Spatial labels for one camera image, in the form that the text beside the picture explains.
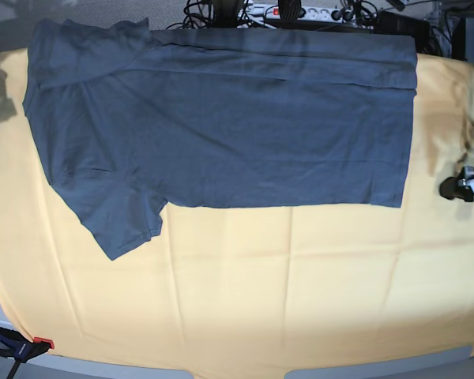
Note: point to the blue-grey T-shirt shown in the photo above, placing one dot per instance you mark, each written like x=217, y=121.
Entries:
x=127, y=120

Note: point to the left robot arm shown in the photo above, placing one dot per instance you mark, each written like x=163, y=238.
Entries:
x=459, y=187

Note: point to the yellow table cloth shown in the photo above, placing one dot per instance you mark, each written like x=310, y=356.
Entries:
x=247, y=293

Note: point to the white power strip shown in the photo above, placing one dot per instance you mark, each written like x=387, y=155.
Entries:
x=266, y=12

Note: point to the black power adapter box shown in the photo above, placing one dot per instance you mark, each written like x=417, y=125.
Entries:
x=395, y=24

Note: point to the blue red bar clamp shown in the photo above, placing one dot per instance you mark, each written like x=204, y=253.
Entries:
x=15, y=346

